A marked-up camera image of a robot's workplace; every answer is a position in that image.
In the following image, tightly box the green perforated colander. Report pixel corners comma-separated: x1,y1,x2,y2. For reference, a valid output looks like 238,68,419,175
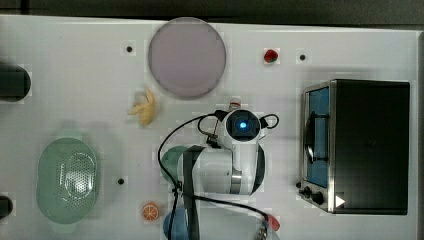
36,130,99,234

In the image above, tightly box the blue cup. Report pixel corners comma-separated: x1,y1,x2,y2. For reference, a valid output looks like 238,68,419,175
163,207,189,240

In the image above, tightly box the silver black toaster oven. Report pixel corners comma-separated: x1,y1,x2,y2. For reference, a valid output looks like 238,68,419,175
296,79,410,215

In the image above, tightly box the plush orange slice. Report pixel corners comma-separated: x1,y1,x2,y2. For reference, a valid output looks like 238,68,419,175
141,202,160,222

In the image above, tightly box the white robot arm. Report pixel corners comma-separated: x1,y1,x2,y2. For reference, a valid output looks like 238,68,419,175
178,109,265,240

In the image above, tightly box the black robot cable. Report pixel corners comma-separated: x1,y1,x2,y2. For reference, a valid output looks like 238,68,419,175
157,112,280,240

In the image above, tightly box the green mug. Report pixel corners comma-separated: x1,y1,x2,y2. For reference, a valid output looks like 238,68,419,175
161,146,187,184

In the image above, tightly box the red plush strawberry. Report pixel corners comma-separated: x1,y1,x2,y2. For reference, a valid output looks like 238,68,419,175
264,49,278,63

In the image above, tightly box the round grey plate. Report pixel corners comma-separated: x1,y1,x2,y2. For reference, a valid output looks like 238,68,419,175
148,17,226,98

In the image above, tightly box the dark grey cylinder object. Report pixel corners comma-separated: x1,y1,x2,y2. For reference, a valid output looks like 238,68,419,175
0,64,31,102

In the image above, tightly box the red plush tomato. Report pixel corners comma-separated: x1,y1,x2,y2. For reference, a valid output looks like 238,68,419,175
267,214,280,231

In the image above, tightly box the peeled plush banana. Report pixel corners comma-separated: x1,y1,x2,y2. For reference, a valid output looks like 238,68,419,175
128,89,156,126

